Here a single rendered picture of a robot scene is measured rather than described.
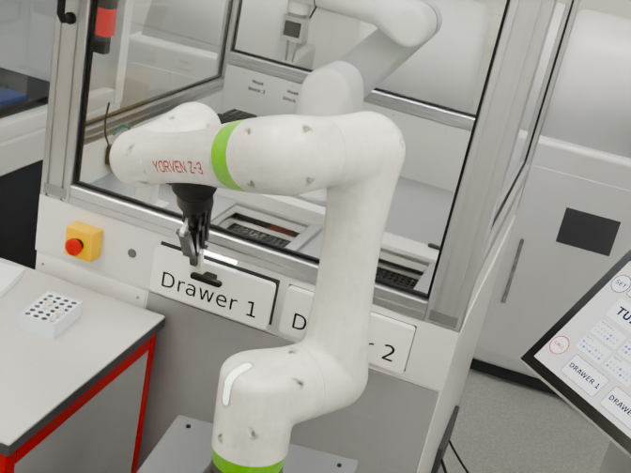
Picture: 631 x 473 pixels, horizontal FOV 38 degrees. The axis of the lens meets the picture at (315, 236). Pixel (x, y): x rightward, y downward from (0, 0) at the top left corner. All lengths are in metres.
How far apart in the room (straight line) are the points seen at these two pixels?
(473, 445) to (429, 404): 1.36
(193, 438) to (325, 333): 0.35
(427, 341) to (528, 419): 1.71
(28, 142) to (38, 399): 1.12
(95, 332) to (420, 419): 0.73
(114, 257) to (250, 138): 0.89
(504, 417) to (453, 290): 1.73
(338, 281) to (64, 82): 0.90
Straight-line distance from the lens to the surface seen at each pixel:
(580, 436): 3.68
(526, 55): 1.79
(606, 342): 1.85
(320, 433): 2.17
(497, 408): 3.66
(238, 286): 2.04
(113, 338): 2.06
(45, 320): 2.03
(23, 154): 2.79
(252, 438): 1.52
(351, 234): 1.50
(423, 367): 2.01
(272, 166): 1.34
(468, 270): 1.91
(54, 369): 1.94
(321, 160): 1.36
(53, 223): 2.27
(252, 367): 1.50
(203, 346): 2.18
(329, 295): 1.54
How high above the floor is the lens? 1.80
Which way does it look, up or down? 22 degrees down
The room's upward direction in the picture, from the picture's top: 12 degrees clockwise
